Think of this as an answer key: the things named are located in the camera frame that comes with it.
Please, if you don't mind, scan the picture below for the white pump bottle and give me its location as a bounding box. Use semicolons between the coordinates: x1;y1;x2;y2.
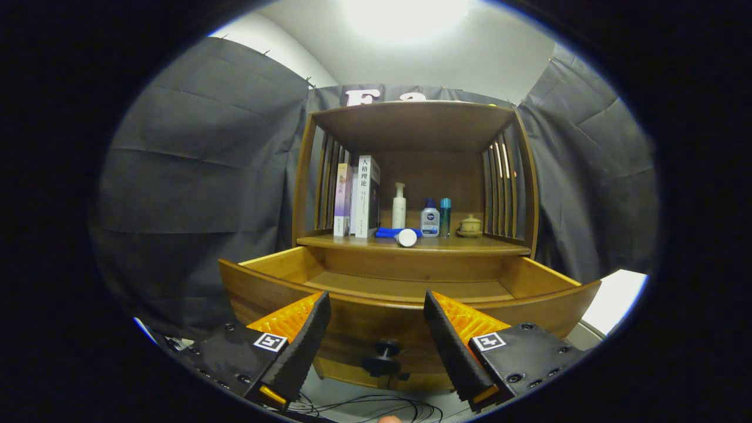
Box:
392;182;407;230

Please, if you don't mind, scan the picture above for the white thick book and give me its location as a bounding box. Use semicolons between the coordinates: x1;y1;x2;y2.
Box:
355;155;381;239

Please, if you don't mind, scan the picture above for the grey ribbed panel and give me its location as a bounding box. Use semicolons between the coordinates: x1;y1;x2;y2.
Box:
564;320;606;353

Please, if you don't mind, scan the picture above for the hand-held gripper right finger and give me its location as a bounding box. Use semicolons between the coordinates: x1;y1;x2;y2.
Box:
423;289;591;415

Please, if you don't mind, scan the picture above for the brown wooden drawer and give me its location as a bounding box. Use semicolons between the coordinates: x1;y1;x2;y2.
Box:
219;246;602;393

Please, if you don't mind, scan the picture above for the purple book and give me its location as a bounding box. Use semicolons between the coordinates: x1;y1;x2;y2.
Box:
334;163;353;237

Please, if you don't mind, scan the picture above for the white flat surface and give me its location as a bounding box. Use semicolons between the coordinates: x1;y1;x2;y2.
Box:
582;269;648;335

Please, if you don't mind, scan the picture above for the black backdrop cloth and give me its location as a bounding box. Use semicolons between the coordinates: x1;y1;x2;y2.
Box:
88;35;659;341

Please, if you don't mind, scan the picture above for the white bottle blue cap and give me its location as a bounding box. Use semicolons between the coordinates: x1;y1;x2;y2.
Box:
421;198;441;237

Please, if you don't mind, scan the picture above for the brown wooden cabinet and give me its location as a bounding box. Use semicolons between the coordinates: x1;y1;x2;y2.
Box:
292;100;540;283

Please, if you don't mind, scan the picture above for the wooden countertop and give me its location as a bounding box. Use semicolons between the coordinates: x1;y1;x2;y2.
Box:
297;234;531;256

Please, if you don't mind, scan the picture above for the yellow lidded teacup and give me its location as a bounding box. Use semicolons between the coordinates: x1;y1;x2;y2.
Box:
457;214;484;239

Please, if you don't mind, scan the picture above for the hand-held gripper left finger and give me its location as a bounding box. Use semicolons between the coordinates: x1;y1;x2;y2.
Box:
176;291;333;412

